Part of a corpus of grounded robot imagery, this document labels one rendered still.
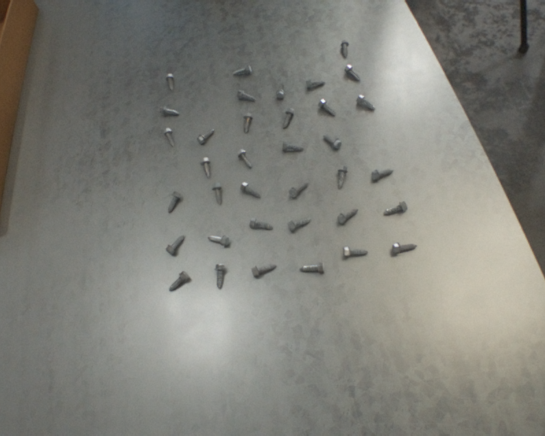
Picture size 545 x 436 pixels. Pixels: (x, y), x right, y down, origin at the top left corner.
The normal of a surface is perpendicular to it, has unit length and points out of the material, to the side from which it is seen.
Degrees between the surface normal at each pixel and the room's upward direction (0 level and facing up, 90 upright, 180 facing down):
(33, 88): 0
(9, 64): 90
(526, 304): 0
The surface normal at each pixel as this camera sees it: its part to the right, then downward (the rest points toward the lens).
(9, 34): 0.98, -0.19
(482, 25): -0.14, -0.43
